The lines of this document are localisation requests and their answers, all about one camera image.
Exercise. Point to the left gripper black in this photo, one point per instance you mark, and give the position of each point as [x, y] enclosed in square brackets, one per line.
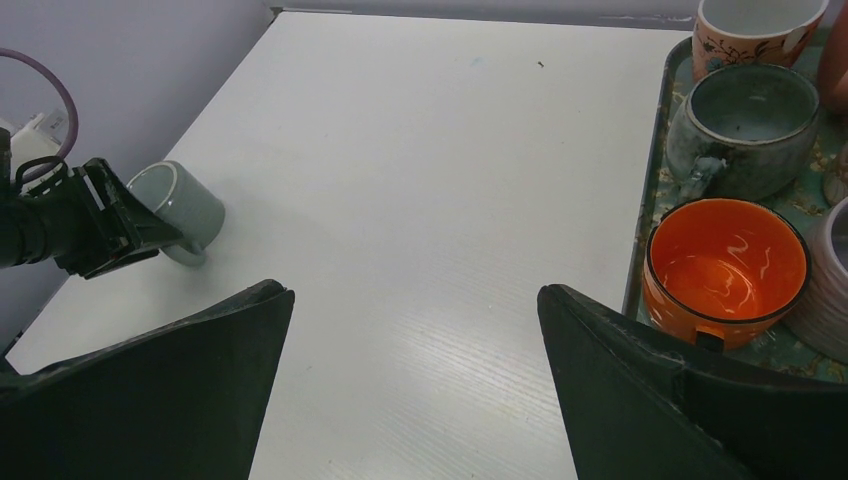
[88, 222]

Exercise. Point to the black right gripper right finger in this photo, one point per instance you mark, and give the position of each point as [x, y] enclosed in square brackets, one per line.
[638, 403]

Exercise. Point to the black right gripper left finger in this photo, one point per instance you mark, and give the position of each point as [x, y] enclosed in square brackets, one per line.
[183, 401]

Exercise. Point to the sage green mug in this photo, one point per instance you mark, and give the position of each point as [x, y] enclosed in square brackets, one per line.
[178, 198]

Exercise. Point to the orange mug black handle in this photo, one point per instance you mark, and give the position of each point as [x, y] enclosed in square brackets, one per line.
[719, 272]

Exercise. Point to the mauve ribbed mug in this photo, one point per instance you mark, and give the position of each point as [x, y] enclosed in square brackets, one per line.
[820, 317]

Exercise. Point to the grey-blue glazed mug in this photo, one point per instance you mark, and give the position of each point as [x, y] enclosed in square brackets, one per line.
[743, 132]

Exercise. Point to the pink ghost pattern mug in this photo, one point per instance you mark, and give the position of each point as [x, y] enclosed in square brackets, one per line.
[834, 180]

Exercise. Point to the terracotta pink mug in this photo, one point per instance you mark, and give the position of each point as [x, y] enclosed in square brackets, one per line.
[737, 32]

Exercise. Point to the salmon pink mug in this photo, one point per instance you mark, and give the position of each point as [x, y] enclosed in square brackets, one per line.
[832, 70]

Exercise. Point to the teal floral tray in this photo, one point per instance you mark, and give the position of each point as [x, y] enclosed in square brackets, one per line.
[802, 204]

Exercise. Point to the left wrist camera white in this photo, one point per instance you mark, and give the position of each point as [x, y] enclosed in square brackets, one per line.
[41, 136]

